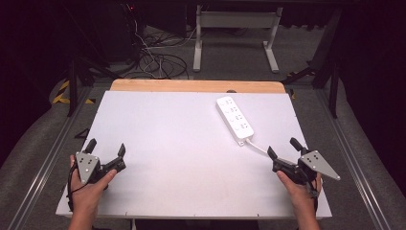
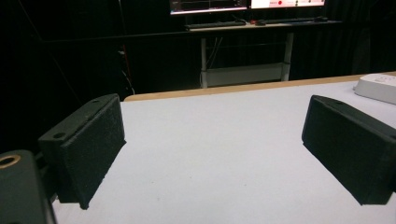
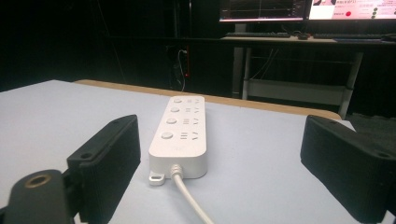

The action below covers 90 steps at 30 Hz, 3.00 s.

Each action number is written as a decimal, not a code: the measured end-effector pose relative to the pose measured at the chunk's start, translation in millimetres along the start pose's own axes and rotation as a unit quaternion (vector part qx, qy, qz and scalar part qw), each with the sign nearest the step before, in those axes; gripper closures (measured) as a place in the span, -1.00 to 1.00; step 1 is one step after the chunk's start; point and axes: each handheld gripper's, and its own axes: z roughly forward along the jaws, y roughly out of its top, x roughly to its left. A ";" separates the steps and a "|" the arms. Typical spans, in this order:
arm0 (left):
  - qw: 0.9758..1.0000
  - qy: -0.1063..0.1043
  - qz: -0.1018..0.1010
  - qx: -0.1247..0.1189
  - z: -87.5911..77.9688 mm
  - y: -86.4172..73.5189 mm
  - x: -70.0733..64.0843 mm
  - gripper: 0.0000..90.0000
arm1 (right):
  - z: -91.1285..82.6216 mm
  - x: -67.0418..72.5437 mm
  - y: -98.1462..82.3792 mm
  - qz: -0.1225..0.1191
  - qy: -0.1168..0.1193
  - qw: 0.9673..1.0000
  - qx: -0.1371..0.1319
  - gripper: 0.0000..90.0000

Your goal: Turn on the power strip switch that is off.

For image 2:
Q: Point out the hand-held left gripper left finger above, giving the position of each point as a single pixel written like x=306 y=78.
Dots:
x=84 y=149

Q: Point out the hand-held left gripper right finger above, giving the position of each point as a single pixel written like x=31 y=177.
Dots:
x=351 y=149

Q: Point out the white power strip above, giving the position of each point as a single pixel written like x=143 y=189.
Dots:
x=377 y=87

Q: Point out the white tablecloth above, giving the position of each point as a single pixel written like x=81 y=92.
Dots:
x=224 y=155

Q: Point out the black keyboard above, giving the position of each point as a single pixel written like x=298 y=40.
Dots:
x=291 y=20
x=214 y=24

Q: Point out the white-legged desk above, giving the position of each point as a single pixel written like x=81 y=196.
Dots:
x=246 y=53

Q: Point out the computer monitor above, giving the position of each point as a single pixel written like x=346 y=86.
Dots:
x=288 y=3
x=208 y=5

